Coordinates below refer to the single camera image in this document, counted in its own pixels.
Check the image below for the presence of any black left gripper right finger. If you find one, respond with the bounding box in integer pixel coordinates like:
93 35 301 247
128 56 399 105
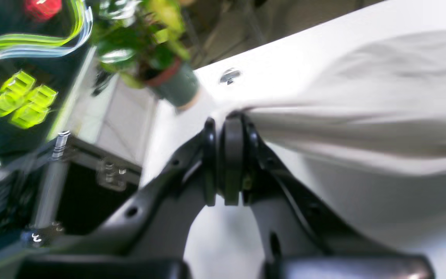
223 112 435 279

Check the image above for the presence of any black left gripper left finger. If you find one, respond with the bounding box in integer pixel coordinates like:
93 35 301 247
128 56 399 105
16 118 216 279

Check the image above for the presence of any beige T-shirt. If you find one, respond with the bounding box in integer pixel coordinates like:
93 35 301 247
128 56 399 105
237 30 446 258

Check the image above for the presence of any grey plant pot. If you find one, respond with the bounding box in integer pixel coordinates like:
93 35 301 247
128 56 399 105
146 58 200 111

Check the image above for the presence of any right silver table grommet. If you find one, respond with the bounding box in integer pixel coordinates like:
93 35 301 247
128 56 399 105
218 68 242 85

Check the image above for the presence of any green potted plant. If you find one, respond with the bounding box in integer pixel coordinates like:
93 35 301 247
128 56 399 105
89 0 190 88

